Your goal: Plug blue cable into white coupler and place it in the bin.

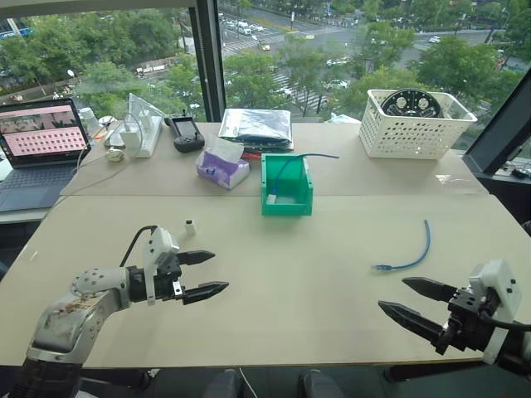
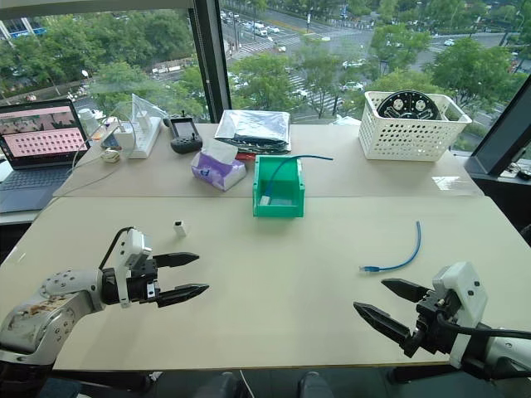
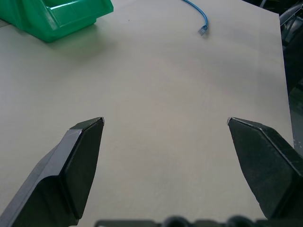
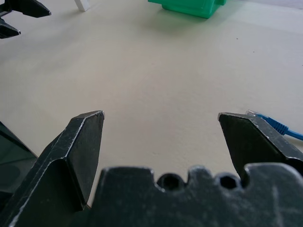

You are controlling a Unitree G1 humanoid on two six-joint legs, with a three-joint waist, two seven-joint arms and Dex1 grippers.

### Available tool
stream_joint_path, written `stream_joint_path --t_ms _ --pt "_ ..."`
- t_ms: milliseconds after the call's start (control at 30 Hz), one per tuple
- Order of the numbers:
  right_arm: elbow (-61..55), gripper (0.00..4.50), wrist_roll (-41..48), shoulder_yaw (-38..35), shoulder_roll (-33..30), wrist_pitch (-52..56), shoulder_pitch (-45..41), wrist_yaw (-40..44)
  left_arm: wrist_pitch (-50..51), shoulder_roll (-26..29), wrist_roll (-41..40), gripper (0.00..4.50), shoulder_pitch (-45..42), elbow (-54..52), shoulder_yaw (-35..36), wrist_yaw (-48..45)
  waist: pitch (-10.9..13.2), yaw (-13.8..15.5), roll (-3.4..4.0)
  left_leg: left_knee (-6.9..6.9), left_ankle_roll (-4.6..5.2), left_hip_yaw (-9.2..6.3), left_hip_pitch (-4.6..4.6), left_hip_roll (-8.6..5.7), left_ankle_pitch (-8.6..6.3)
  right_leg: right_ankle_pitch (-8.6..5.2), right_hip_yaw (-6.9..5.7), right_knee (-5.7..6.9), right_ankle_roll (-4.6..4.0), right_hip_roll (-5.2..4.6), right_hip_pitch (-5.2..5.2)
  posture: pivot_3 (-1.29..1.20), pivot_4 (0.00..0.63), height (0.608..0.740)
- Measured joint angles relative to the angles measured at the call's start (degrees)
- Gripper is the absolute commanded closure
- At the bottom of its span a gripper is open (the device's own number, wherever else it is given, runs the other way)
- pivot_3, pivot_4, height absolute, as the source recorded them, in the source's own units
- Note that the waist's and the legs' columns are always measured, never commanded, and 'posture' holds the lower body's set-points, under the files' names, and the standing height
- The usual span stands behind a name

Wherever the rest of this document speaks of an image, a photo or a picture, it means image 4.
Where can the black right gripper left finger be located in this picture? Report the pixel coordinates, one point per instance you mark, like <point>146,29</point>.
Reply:
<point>59,165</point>

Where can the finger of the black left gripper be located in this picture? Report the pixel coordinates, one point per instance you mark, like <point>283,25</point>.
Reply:
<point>28,9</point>
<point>7,30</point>

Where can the green plastic box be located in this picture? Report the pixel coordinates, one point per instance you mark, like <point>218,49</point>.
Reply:
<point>189,6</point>

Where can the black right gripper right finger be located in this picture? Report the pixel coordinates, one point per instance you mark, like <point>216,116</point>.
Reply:
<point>251,142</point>

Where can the white plastic block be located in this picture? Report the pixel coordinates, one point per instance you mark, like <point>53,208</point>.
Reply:
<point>82,4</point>

